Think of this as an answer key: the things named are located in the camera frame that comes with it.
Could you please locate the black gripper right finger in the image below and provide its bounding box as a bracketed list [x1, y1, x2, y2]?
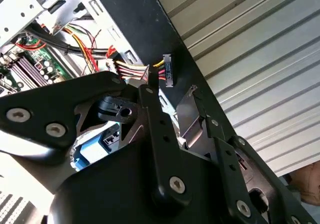
[175, 84, 319, 224]

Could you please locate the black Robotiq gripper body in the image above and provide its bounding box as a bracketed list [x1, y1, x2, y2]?
[41, 143, 241, 224]

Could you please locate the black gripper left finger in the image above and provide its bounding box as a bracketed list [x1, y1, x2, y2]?
[0, 64, 194, 209]

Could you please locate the hard disk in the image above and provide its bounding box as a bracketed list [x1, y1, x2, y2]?
[71, 131, 121, 172]

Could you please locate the orange yellow red power wire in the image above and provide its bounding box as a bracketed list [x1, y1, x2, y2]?
[62, 25, 178, 89]

